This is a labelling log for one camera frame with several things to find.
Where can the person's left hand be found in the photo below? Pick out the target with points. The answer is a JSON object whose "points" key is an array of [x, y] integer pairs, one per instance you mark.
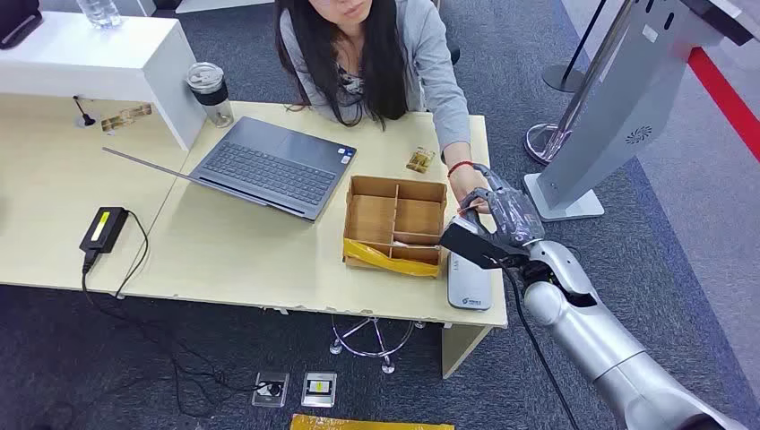
{"points": [[466, 181]]}

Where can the chrome stool base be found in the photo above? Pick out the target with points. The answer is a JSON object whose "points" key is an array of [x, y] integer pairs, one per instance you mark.
{"points": [[387, 368]]}

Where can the floor socket with plug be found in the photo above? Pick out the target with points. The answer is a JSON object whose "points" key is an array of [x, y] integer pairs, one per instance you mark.
{"points": [[264, 394]]}

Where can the white furniture base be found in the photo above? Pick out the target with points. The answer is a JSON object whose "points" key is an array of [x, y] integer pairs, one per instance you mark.
{"points": [[220, 5]]}

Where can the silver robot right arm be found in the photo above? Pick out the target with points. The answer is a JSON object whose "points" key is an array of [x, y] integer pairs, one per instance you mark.
{"points": [[594, 338]]}

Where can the black power adapter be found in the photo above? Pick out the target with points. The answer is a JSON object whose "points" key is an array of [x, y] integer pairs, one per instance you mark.
{"points": [[104, 230]]}

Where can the beige desk side panel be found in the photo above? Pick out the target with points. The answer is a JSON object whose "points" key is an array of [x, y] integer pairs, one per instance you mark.
{"points": [[460, 350]]}

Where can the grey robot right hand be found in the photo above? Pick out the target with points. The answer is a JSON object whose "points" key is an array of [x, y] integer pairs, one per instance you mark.
{"points": [[513, 216]]}

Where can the white desk shelf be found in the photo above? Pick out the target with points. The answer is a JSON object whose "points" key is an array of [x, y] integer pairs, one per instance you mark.
{"points": [[89, 53]]}

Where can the clear tumbler with lid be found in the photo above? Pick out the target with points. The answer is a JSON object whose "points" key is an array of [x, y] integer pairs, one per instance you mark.
{"points": [[209, 89]]}

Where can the clear water bottle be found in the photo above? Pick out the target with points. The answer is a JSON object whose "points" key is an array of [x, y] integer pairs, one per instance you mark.
{"points": [[100, 12]]}

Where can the black device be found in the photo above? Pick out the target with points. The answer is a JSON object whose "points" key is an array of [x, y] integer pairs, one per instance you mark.
{"points": [[18, 18]]}

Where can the black chair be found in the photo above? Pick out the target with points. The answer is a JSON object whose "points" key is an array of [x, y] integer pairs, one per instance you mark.
{"points": [[454, 54]]}

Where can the room key card stack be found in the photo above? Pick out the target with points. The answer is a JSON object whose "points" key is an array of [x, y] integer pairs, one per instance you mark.
{"points": [[415, 243]]}

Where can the person's left forearm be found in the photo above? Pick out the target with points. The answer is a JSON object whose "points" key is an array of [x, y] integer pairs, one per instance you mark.
{"points": [[454, 136]]}

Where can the grey open laptop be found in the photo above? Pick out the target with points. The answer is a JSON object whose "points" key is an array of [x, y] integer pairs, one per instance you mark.
{"points": [[273, 166]]}

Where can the chrome stanchion post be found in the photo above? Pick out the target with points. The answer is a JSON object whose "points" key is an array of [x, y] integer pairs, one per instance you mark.
{"points": [[540, 142]]}

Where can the divided cardboard box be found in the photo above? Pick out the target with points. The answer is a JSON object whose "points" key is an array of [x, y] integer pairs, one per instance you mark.
{"points": [[371, 216]]}

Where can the floor socket yellow label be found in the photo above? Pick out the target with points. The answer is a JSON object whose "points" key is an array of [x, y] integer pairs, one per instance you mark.
{"points": [[319, 389]]}

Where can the silver kiosk stand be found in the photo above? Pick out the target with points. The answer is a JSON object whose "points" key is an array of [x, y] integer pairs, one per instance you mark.
{"points": [[617, 107]]}

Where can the small black antenna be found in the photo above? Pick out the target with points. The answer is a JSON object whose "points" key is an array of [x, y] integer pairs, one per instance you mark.
{"points": [[85, 120]]}

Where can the person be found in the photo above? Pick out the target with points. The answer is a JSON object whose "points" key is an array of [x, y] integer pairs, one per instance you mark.
{"points": [[427, 53]]}

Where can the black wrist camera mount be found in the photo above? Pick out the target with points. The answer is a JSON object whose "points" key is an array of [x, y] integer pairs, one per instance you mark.
{"points": [[475, 246]]}

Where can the black stanchion post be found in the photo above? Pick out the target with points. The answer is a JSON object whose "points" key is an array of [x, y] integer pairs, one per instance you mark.
{"points": [[561, 77]]}

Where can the yellow wrapped package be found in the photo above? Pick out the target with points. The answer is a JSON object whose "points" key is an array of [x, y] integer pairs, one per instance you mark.
{"points": [[368, 424]]}

